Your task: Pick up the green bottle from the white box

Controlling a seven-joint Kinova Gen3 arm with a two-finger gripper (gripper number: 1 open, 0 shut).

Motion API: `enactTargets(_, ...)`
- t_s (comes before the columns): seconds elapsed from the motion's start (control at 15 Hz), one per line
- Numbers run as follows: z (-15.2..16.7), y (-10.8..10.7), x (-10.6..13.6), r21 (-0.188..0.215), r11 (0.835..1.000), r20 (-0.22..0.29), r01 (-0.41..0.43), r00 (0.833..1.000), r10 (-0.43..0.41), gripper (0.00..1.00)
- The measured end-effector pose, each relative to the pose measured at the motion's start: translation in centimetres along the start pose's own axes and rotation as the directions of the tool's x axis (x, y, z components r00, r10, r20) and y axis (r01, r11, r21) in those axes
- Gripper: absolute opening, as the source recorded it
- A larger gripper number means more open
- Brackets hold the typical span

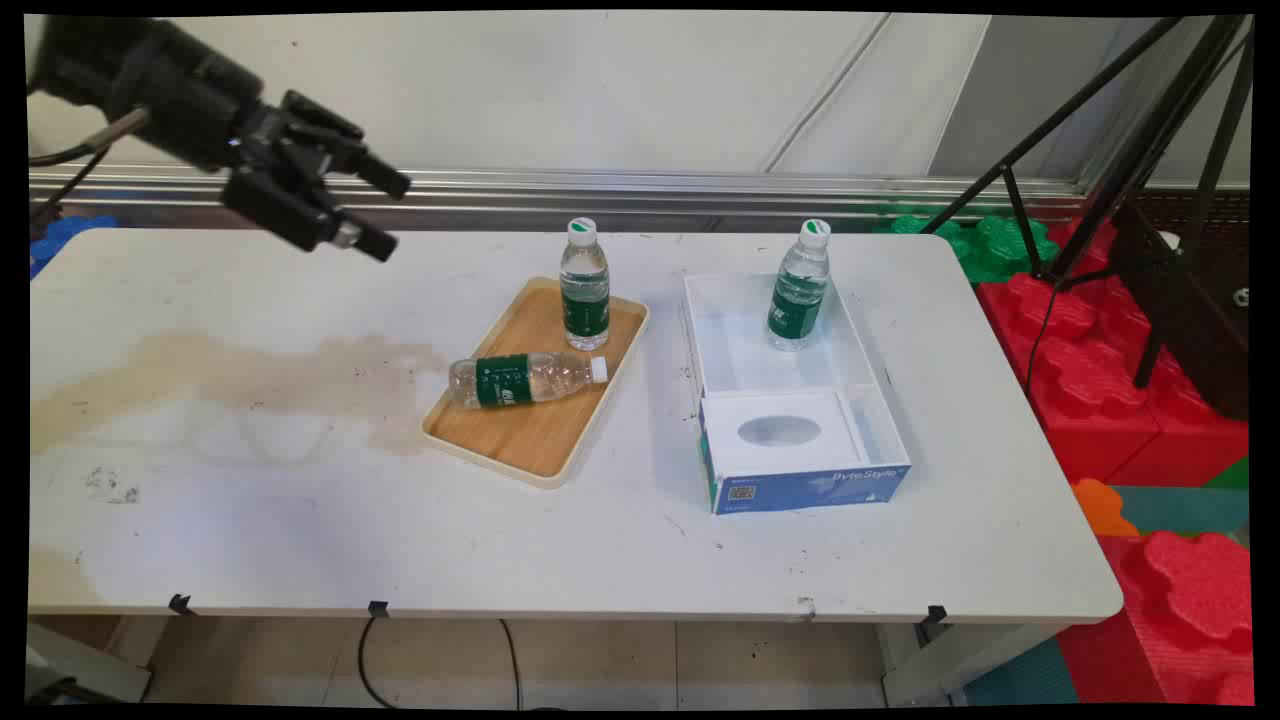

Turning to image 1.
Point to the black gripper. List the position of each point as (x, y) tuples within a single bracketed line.
[(170, 90)]

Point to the green label water bottle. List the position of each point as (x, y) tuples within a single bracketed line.
[(797, 305), (585, 300), (505, 380)]

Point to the blue foam block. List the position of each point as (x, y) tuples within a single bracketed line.
[(65, 235)]

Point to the wooden tray with cream rim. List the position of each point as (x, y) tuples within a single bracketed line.
[(530, 430)]

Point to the white table leg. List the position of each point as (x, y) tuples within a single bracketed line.
[(960, 665), (85, 660)]

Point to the white open box blue front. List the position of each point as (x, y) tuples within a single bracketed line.
[(800, 490)]

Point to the green foam block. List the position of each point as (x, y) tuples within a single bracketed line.
[(990, 245)]

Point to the large red foam block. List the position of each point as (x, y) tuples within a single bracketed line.
[(1080, 380)]

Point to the black tripod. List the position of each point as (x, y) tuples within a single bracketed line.
[(1150, 130)]

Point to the orange foam piece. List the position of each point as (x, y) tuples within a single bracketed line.
[(1100, 508)]

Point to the black bag on tripod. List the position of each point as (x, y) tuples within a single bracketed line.
[(1200, 320)]

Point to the aluminium rail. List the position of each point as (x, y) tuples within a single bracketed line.
[(600, 190)]

